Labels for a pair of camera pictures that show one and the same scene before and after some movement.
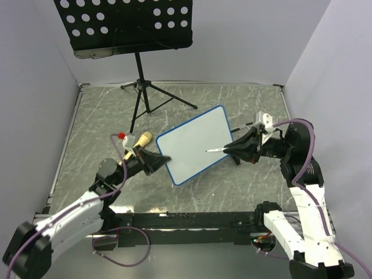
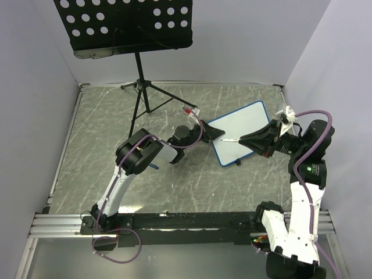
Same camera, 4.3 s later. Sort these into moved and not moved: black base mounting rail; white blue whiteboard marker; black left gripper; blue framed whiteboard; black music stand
Moved: blue framed whiteboard; white blue whiteboard marker; black left gripper
Not moved: black base mounting rail; black music stand
